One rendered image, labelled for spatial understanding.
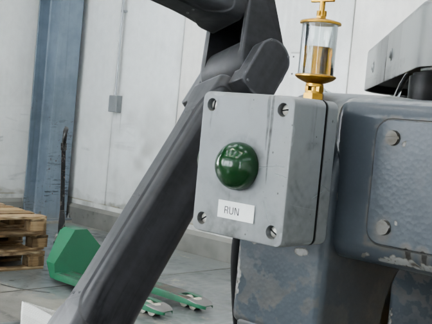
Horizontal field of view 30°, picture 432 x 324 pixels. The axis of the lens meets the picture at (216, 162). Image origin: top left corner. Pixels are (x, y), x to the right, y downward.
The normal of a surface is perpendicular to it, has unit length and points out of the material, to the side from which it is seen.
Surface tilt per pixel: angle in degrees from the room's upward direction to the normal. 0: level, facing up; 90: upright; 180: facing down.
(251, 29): 75
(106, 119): 90
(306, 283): 90
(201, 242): 90
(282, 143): 90
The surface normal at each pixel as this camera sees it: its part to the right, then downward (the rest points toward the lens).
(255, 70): 0.58, -0.16
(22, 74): 0.72, 0.11
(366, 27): -0.69, -0.03
